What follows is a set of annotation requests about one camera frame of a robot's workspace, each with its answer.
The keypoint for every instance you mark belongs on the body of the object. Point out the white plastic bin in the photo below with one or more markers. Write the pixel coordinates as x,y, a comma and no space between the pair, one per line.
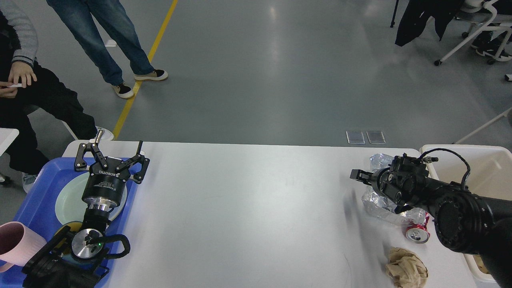
490,168

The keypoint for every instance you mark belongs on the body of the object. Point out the left floor socket plate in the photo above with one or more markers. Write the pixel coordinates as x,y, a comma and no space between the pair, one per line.
355,137

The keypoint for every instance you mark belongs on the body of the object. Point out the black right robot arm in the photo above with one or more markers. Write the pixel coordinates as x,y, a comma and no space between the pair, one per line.
464,222

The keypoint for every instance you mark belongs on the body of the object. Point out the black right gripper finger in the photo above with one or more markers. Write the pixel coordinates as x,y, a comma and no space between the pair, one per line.
367,178

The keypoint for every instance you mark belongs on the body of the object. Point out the seated person at left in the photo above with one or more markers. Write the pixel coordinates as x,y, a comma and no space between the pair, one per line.
41,87

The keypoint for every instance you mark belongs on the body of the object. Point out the pink plate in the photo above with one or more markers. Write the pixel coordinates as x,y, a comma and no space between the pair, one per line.
114,212

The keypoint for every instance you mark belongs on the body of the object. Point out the white side table corner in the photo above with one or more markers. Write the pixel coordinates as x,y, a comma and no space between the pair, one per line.
7,136

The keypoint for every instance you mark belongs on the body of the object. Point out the floor socket plate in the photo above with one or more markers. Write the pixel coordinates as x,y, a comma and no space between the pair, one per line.
376,137
355,137

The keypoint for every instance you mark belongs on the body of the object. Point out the mint green plate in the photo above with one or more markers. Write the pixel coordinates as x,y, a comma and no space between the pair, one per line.
69,204

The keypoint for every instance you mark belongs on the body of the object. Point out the grey table leg at right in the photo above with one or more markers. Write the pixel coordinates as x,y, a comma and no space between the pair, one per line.
506,115

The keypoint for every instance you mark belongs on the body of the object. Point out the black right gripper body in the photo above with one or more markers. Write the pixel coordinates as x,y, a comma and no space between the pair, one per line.
378,180

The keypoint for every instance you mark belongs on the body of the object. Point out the beige napkin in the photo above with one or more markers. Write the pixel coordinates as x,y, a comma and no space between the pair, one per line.
406,269

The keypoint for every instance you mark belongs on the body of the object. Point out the right floor socket plate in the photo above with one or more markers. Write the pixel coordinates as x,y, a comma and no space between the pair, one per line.
376,137

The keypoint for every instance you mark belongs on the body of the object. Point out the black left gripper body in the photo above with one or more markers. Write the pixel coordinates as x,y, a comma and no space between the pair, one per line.
105,189

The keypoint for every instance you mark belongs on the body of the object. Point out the small foil sheet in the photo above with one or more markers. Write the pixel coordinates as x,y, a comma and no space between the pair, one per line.
382,207

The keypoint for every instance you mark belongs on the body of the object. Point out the white office chair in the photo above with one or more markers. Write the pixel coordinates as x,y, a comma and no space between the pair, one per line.
484,15

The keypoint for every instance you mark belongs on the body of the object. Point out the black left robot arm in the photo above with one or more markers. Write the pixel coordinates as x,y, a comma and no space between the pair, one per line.
75,259

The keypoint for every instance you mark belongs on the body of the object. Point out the pink mug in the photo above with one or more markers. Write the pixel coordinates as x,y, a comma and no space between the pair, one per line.
18,244

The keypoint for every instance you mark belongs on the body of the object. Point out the small white handheld object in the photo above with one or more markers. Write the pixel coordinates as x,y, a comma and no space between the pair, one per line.
19,85

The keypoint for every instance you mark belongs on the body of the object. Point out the crushed red soda can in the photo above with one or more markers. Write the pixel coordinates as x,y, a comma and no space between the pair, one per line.
418,233

